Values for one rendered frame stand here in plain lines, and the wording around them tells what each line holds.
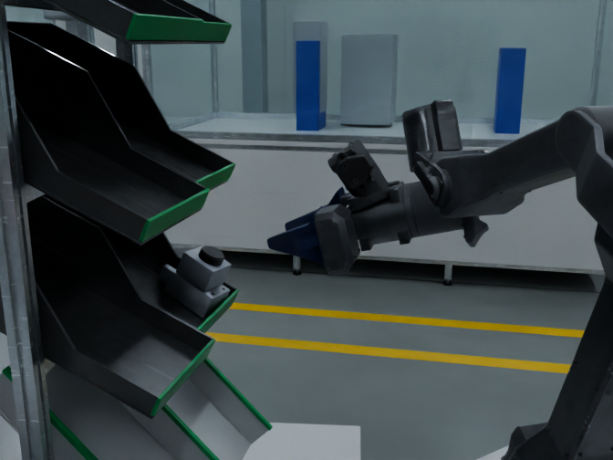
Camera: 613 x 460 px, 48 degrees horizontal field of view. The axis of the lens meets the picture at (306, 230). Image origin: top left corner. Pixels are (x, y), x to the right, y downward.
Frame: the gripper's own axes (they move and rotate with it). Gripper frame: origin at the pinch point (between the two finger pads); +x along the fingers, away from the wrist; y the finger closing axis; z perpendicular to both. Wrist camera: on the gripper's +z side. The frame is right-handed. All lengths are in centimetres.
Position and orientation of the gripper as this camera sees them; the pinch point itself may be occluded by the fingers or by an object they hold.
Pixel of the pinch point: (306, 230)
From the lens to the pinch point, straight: 75.5
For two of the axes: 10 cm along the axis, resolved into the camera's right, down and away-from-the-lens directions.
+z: -2.4, -9.5, -1.9
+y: -2.5, 2.5, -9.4
